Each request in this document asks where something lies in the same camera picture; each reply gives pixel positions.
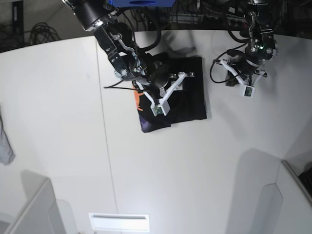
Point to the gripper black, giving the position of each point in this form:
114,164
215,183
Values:
245,68
157,76

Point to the black T-shirt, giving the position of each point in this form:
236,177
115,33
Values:
185,94

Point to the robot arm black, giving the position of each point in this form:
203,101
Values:
260,43
118,40

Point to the blue box at top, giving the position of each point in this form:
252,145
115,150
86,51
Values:
143,3

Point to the white right bin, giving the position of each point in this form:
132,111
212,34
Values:
285,207

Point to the white bin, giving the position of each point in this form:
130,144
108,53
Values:
285,207
39,215

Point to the grey cloth at left edge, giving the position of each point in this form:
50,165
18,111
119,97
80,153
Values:
7,154

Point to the white left bin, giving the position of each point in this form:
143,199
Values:
39,215

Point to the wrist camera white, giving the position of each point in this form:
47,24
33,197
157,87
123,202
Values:
247,91
162,108

